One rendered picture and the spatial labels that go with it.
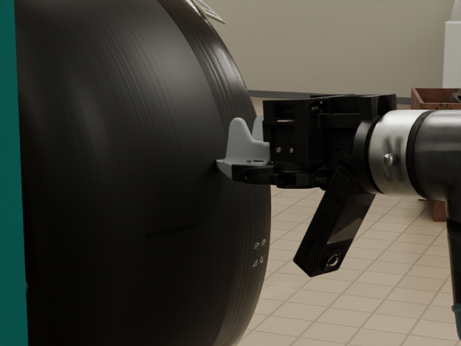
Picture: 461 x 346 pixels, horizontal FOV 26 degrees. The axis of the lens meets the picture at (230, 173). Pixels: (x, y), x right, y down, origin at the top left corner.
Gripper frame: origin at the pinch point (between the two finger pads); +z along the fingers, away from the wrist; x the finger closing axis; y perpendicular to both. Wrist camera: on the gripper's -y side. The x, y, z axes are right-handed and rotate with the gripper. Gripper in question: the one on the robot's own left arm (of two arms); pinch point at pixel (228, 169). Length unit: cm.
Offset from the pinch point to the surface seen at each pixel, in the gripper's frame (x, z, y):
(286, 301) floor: -251, 225, -98
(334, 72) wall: -831, 665, -13
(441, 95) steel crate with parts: -488, 296, -22
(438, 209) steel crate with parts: -423, 258, -85
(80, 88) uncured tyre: 13.8, 4.9, 9.2
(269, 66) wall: -801, 739, -1
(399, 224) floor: -402, 272, -91
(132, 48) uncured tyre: 6.3, 6.1, 12.8
